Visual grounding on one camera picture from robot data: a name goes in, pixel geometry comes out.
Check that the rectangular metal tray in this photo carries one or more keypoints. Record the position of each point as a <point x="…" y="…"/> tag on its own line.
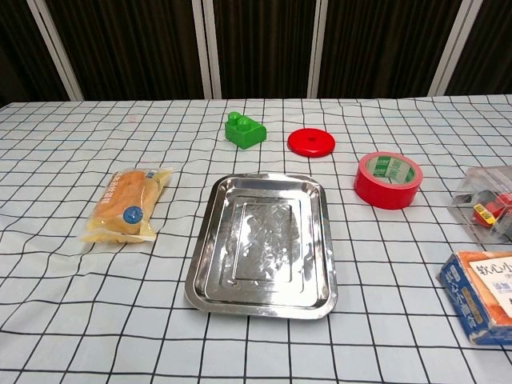
<point x="262" y="244"/>

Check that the packaged bread in clear wrapper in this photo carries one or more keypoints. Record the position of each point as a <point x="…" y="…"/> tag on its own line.
<point x="122" y="208"/>

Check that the green toy building block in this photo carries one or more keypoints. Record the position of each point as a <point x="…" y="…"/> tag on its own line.
<point x="244" y="134"/>

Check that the red plastic disc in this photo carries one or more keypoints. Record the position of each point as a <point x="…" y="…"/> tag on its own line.
<point x="311" y="142"/>

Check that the red tape roll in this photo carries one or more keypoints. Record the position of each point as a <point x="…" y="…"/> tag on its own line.
<point x="387" y="182"/>

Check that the dark folding screen with white frames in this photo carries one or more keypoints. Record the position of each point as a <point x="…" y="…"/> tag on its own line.
<point x="260" y="44"/>

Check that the white black grid tablecloth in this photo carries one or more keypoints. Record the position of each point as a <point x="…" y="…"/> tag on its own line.
<point x="120" y="312"/>

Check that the clear plastic box with toy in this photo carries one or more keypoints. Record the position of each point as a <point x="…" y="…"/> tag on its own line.
<point x="486" y="208"/>

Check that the blue and orange snack box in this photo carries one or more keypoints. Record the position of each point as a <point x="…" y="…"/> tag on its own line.
<point x="482" y="296"/>

